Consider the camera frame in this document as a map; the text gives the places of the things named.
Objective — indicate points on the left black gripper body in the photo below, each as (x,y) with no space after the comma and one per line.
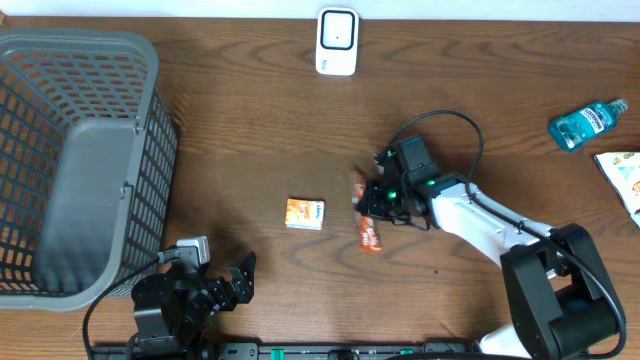
(198,301)

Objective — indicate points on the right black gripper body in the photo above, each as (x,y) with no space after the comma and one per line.
(386,202)

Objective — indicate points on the red-brown snack bar wrapper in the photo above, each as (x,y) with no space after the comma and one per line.
(368,235)

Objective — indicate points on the small orange box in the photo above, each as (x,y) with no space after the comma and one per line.
(305,214)

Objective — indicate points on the blue mouthwash bottle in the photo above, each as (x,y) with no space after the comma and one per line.
(572,131)

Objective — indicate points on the yellow snack bag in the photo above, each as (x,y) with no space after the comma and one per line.
(621,169)

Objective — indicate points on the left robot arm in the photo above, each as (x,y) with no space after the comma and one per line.
(173,309)

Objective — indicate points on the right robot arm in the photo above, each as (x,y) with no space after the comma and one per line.
(560,296)

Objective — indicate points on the white barcode scanner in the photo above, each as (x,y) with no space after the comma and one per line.
(337,41)

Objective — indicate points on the grey plastic shopping basket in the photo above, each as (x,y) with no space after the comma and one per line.
(87,158)

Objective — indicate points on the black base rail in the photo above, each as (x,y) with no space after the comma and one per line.
(254,351)

